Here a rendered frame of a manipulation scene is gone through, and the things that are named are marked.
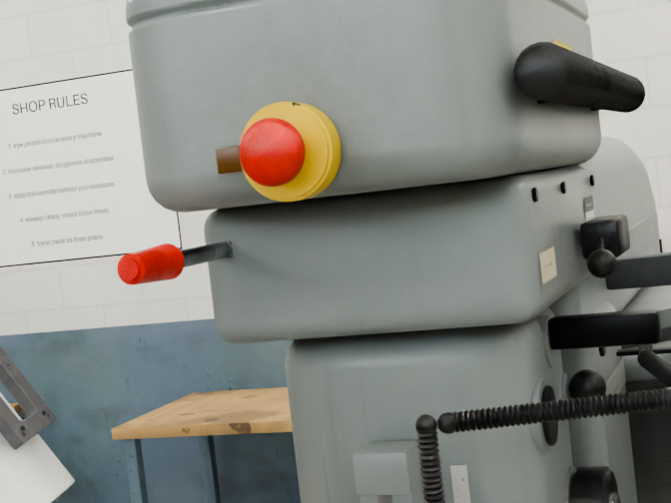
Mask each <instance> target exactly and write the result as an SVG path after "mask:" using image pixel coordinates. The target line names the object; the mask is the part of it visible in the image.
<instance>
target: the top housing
mask: <svg viewBox="0 0 671 503"><path fill-rule="evenodd" d="M588 18H589V14H588V9H587V5H586V2H585V1H584V0H126V21H127V24H128V25H129V26H130V27H132V30H131V31H130V32H129V34H128V37H129V45H130V53H131V61H132V69H133V77H134V86H135V94H136V102H137V110H138V118H139V126H140V134H141V142H142V150H143V159H144V167H145V175H146V182H147V186H148V189H149V192H150V194H151V195H152V197H153V198H154V200H155V201H156V202H157V203H158V204H159V205H161V206H162V207H163V208H165V209H167V210H170V211H173V212H180V213H188V212H198V211H207V210H216V209H225V208H234V207H243V206H252V205H261V204H269V203H278V202H279V201H275V200H272V199H269V198H267V197H265V196H263V195H262V194H260V193H259V192H258V191H257V190H256V189H255V188H254V187H253V186H252V185H251V184H250V183H249V181H248V179H247V178H246V176H245V174H244V172H243V169H242V171H241V172H234V173H226V174H219V173H218V165H217V157H216V149H219V148H227V147H234V146H240V141H241V137H242V133H243V131H244V128H245V126H246V124H247V123H248V121H249V120H250V119H251V117H252V116H253V115H254V114H255V113H256V112H257V111H259V110H260V109H262V108H263V107H265V106H267V105H270V104H273V103H277V102H297V103H305V104H308V105H311V106H314V107H316V108H317V109H319V110H321V111H322V112H323V113H324V114H325V115H327V116H328V117H329V119H330V120H331V121H332V122H333V124H334V126H335V128H336V131H337V133H338V136H339V140H340V148H341V155H340V163H339V167H338V170H337V172H336V175H335V177H334V179H333V180H332V182H331V183H330V184H329V185H328V187H327V188H325V189H324V190H323V191H322V192H321V193H319V194H318V195H316V196H314V197H312V198H310V199H314V198H323V197H332V196H340V195H349V194H358V193H367V192H376V191H385V190H394V189H403V188H411V187H420V186H429V185H438V184H446V183H455V182H463V181H472V180H480V179H488V178H494V177H501V176H508V175H514V174H521V173H527V172H534V171H541V170H547V169H554V168H560V167H566V166H573V165H579V164H582V163H586V162H587V161H589V160H590V159H592V158H593V157H594V155H595V154H596V153H597V152H598V149H599V147H600V144H601V129H600V120H599V111H591V108H586V107H580V106H572V105H566V104H558V103H552V102H551V103H549V104H542V105H540V104H538V103H537V100H534V99H532V98H529V97H527V96H526V95H524V94H523V93H522V92H521V91H520V90H519V88H518V86H517V84H516V82H515V79H514V66H515V62H516V59H517V58H518V56H519V55H520V53H521V52H522V51H523V50H524V49H525V48H527V47H528V46H529V45H532V44H535V43H538V42H551V43H553V44H555V45H558V46H560V47H563V48H565V49H568V50H570V51H572V52H575V53H577V54H580V55H582V56H585V57H587V58H590V59H592V60H593V52H592V43H591V33H590V26H589V25H588V24H586V23H585V22H586V20H587V19H588Z"/></svg>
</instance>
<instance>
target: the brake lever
mask: <svg viewBox="0 0 671 503"><path fill-rule="evenodd" d="M226 257H233V247H232V242H231V241H228V242H220V243H215V244H210V245H205V246H199V247H194V248H189V249H184V250H179V249H178V248H177V247H176V246H174V245H171V244H163V245H159V246H155V247H152V248H148V249H145V250H141V251H135V252H131V253H128V254H125V255H124V256H122V257H121V258H120V260H119V262H118V266H117V271H118V275H119V277H120V279H121V280H122V281H123V282H124V283H126V284H141V283H148V282H155V281H162V280H169V279H174V278H176V277H178V276H179V275H180V274H181V272H182V271H183V268H184V267H186V266H191V265H195V264H200V263H204V262H209V261H213V260H218V259H222V258H226Z"/></svg>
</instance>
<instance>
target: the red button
mask: <svg viewBox="0 0 671 503"><path fill-rule="evenodd" d="M305 155H306V150H305V144H304V140H303V138H302V136H301V134H300V133H299V131H298V130H297V129H296V128H295V127H294V126H293V125H292V124H291V123H289V122H287V121H285V120H282V119H277V118H266V119H261V120H259V121H257V122H255V123H253V124H252V125H250V126H249V127H248V129H247V130H246V131H245V133H244V135H243V137H242V139H241V143H240V161H241V164H242V167H243V169H244V171H245V172H246V174H247V175H248V176H249V177H250V178H251V179H252V180H253V181H254V182H256V183H258V184H260V185H262V186H266V187H277V186H282V185H285V184H287V183H289V182H290V181H292V180H293V179H294V178H295V177H296V176H297V175H298V173H299V172H300V170H301V169H302V167H303V164H304V161H305Z"/></svg>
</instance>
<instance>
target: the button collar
mask: <svg viewBox="0 0 671 503"><path fill-rule="evenodd" d="M266 118H277V119H282V120H285V121H287V122H289V123H291V124H292V125H293V126H294V127H295V128H296V129H297V130H298V131H299V133H300V134H301V136H302V138H303V140H304V144H305V150H306V155H305V161H304V164H303V167H302V169H301V170H300V172H299V173H298V175H297V176H296V177H295V178H294V179H293V180H292V181H290V182H289V183H287V184H285V185H282V186H277V187H266V186H262V185H260V184H258V183H256V182H254V181H253V180H252V179H251V178H250V177H249V176H248V175H247V174H246V172H245V171H244V169H243V167H242V169H243V172H244V174H245V176H246V178H247V179H248V181H249V183H250V184H251V185H252V186H253V187H254V188H255V189H256V190H257V191H258V192H259V193H260V194H262V195H263V196H265V197H267V198H269V199H272V200H275V201H279V202H294V201H301V200H306V199H309V198H312V197H314V196H316V195H318V194H319V193H321V192H322V191H323V190H324V189H325V188H327V187H328V185H329V184H330V183H331V182H332V180H333V179H334V177H335V176H336V172H337V170H338V167H339V163H340V155H341V148H340V140H339V136H338V133H337V131H336V127H335V126H334V124H333V122H332V121H331V120H330V119H329V117H328V116H327V115H325V114H324V113H323V112H322V111H321V110H319V109H317V108H316V107H314V106H311V105H308V104H305V103H297V102H277V103H273V104H270V105H267V106H265V107H263V108H262V109H260V110H259V111H257V112H256V113H255V114H254V115H253V116H252V117H251V119H250V120H249V121H248V123H247V124H246V126H245V128H244V131H243V133H242V137H243V135H244V133H245V131H246V130H247V129H248V127H249V126H250V125H252V124H253V123H255V122H257V121H259V120H261V119H266ZM241 139H242V138H241Z"/></svg>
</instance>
